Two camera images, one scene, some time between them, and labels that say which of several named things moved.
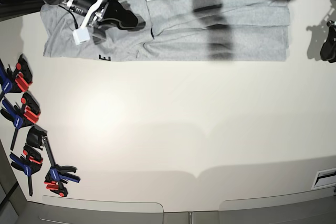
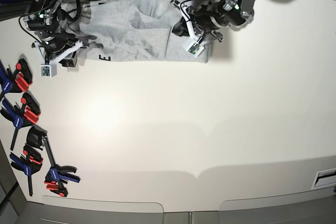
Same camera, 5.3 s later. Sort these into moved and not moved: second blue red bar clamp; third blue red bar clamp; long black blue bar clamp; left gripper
Moved: left gripper
Not moved: third blue red bar clamp; second blue red bar clamp; long black blue bar clamp
